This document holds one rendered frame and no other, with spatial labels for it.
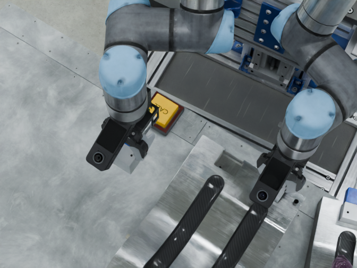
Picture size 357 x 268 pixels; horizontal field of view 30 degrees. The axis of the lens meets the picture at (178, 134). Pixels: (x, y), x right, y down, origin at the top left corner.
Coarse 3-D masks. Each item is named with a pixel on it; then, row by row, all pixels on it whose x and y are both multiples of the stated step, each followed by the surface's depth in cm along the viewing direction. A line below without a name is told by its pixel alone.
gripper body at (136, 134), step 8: (152, 104) 127; (152, 112) 127; (136, 120) 120; (144, 120) 126; (152, 120) 129; (136, 128) 126; (144, 128) 127; (136, 136) 126; (128, 144) 130; (136, 144) 127
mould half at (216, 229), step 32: (192, 160) 144; (192, 192) 142; (224, 192) 142; (288, 192) 142; (160, 224) 139; (224, 224) 140; (288, 224) 139; (128, 256) 132; (192, 256) 136; (256, 256) 137
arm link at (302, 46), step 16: (304, 0) 113; (320, 0) 109; (336, 0) 107; (352, 0) 107; (288, 16) 117; (304, 16) 113; (320, 16) 110; (336, 16) 110; (272, 32) 120; (288, 32) 117; (304, 32) 114; (320, 32) 113; (288, 48) 118; (304, 48) 116; (320, 48) 115; (304, 64) 117
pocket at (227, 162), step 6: (222, 156) 148; (228, 156) 147; (234, 156) 146; (216, 162) 147; (222, 162) 147; (228, 162) 147; (234, 162) 147; (240, 162) 146; (222, 168) 147; (228, 168) 147; (234, 168) 147; (234, 174) 146
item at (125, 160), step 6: (150, 126) 142; (144, 132) 142; (126, 144) 140; (120, 150) 138; (126, 150) 138; (120, 156) 137; (126, 156) 137; (132, 156) 137; (114, 162) 141; (120, 162) 138; (126, 162) 137; (132, 162) 137; (138, 162) 141; (126, 168) 139; (132, 168) 140
